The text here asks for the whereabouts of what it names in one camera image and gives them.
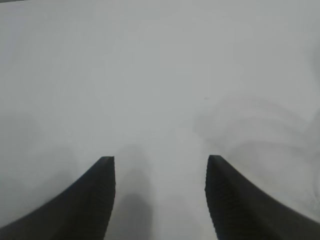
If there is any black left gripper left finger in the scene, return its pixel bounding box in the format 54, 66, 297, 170
0, 156, 117, 240

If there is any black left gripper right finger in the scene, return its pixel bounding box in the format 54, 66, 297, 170
204, 154, 320, 240

